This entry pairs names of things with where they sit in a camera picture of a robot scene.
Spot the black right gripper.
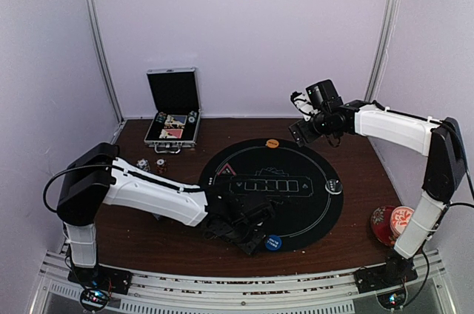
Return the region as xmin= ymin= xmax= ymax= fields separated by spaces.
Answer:
xmin=290 ymin=110 xmax=331 ymax=147

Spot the blue small blind button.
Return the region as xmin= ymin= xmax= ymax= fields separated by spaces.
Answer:
xmin=264 ymin=234 xmax=282 ymax=251

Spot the orange big blind button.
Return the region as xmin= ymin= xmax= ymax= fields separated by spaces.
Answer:
xmin=265 ymin=138 xmax=279 ymax=149

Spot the red triangular all-in marker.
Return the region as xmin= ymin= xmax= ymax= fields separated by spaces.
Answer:
xmin=217 ymin=162 xmax=236 ymax=176

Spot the black white dealer button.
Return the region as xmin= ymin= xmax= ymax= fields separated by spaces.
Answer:
xmin=324 ymin=178 xmax=343 ymax=196

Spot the blue white 10 chip stack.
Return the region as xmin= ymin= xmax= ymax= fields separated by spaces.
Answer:
xmin=136 ymin=158 xmax=150 ymax=172

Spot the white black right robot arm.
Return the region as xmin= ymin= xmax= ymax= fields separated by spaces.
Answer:
xmin=290 ymin=80 xmax=469 ymax=286

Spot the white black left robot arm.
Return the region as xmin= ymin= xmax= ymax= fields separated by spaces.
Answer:
xmin=44 ymin=142 xmax=276 ymax=287

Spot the round black poker mat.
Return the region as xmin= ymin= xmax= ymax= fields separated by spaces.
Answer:
xmin=198 ymin=138 xmax=344 ymax=253

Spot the brown 100 chip stack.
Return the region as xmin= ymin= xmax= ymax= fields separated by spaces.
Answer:
xmin=155 ymin=158 xmax=167 ymax=175

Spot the green chip stack in case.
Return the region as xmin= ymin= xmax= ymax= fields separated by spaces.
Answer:
xmin=187 ymin=111 xmax=198 ymax=124

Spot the red floral plate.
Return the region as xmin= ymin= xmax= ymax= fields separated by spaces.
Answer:
xmin=370 ymin=205 xmax=398 ymax=247

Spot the red card deck in case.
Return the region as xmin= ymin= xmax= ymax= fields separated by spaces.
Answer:
xmin=159 ymin=129 xmax=184 ymax=139

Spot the aluminium poker case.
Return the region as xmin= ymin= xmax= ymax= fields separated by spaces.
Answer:
xmin=144 ymin=67 xmax=201 ymax=154

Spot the blue card deck in case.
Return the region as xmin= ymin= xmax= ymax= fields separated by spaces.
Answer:
xmin=165 ymin=114 xmax=187 ymax=127

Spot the mixed chip stack in case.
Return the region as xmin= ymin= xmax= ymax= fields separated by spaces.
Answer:
xmin=155 ymin=112 xmax=167 ymax=124

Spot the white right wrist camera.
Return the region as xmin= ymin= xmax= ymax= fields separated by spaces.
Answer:
xmin=290 ymin=91 xmax=314 ymax=121

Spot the front aluminium rail base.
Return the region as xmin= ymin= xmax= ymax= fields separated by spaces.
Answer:
xmin=29 ymin=249 xmax=449 ymax=314

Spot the right metal frame post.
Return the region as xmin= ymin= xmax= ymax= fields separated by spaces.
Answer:
xmin=364 ymin=0 xmax=400 ymax=101

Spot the metal frame post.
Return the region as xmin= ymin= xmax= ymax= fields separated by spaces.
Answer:
xmin=85 ymin=0 xmax=124 ymax=124
xmin=364 ymin=0 xmax=400 ymax=101

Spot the left metal frame post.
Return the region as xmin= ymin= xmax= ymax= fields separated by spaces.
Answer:
xmin=85 ymin=0 xmax=124 ymax=124

